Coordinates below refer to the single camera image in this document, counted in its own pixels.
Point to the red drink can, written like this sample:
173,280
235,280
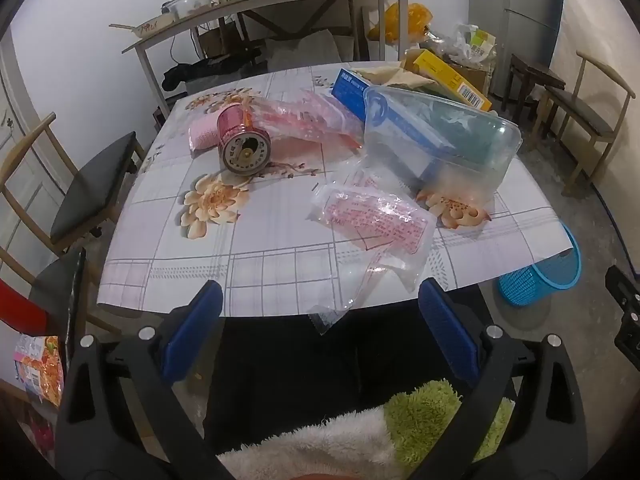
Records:
240,130

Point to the wooden chair black seat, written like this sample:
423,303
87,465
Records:
50,285
585,110
95,185

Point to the floral tablecloth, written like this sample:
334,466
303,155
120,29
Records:
275,240

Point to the person's black pants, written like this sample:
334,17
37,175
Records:
290,360

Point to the brown cardboard box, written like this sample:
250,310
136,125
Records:
475,77

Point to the pink packet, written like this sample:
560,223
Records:
202,135

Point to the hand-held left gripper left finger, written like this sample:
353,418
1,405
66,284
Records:
192,332

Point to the ceramic bowl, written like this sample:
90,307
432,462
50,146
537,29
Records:
152,26

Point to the red object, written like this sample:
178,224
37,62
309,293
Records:
20,310

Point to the grey cushion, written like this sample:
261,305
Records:
305,47

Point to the orange printed snack bag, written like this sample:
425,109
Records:
40,370

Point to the black cloth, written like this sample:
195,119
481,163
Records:
210,67

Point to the orange plastic bag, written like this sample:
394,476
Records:
400,22

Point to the clear bag red stripes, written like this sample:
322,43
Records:
310,117

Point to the small cardboard box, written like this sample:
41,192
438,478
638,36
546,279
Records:
217,40

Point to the yellow cardboard box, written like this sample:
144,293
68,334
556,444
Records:
445,72

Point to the blue plastic basket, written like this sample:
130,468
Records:
545,280

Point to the glass bowl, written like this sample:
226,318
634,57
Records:
190,4

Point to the clear plastic container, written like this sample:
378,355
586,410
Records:
390,170

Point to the grey refrigerator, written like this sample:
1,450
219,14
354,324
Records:
520,10

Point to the dark wooden stool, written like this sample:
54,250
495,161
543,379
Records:
537,72

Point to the white plastic grocery bags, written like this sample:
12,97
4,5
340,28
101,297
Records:
472,42

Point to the blue cardboard box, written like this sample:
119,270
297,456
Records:
350,92

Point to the clear wrapper red print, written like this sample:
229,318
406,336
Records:
375,220

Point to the wooden chopstick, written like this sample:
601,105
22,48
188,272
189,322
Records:
121,26

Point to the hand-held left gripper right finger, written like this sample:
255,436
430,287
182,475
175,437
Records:
447,330

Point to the white green fluffy robe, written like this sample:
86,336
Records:
325,445

